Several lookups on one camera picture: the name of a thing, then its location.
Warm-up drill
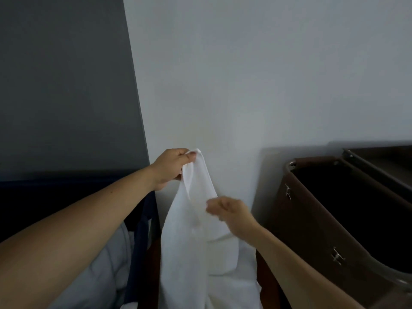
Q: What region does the white towel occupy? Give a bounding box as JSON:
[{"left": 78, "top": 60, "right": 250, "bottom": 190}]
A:
[
  {"left": 206, "top": 236, "right": 263, "bottom": 309},
  {"left": 158, "top": 148, "right": 240, "bottom": 309}
]

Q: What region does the grey door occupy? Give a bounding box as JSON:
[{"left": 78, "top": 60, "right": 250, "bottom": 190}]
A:
[{"left": 0, "top": 0, "right": 150, "bottom": 182}]

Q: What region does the navy laundry hamper white frame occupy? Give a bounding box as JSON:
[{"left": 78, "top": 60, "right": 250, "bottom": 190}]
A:
[{"left": 0, "top": 172, "right": 161, "bottom": 309}]

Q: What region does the person's left hand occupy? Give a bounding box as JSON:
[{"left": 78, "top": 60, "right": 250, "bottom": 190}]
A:
[{"left": 149, "top": 148, "right": 197, "bottom": 192}]

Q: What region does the person's left forearm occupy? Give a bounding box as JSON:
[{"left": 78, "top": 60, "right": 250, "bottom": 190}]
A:
[{"left": 0, "top": 165, "right": 158, "bottom": 309}]

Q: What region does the brown housekeeping cart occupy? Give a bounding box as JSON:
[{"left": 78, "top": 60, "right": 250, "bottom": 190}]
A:
[{"left": 257, "top": 144, "right": 412, "bottom": 309}]

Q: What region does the person's right hand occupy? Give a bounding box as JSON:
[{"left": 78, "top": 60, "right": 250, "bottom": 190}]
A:
[{"left": 205, "top": 196, "right": 261, "bottom": 242}]

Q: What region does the round wooden side table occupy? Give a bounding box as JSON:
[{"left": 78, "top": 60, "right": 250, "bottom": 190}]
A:
[{"left": 146, "top": 238, "right": 281, "bottom": 309}]

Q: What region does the person's right forearm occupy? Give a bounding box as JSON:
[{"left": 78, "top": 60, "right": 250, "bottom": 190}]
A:
[{"left": 248, "top": 227, "right": 364, "bottom": 309}]

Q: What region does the white pillowcase black piping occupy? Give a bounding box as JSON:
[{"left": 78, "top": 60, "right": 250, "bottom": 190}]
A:
[{"left": 48, "top": 221, "right": 136, "bottom": 309}]

